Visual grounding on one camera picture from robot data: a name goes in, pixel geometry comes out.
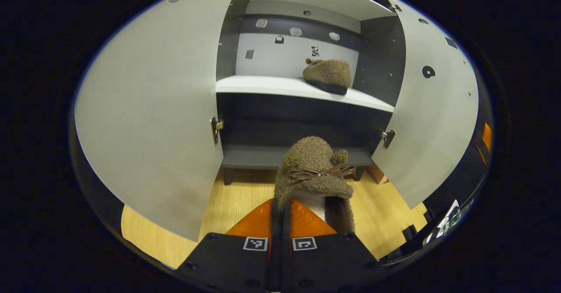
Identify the brown fuzzy shoe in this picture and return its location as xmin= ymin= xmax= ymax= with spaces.
xmin=302 ymin=58 xmax=352 ymax=95
xmin=274 ymin=136 xmax=356 ymax=234

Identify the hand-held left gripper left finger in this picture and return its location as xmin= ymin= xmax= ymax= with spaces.
xmin=175 ymin=198 xmax=281 ymax=293

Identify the white shoe cabinet door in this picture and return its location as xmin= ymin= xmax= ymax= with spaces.
xmin=372 ymin=0 xmax=479 ymax=209
xmin=75 ymin=0 xmax=246 ymax=242

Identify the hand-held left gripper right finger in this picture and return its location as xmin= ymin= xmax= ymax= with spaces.
xmin=280 ymin=198 xmax=386 ymax=293

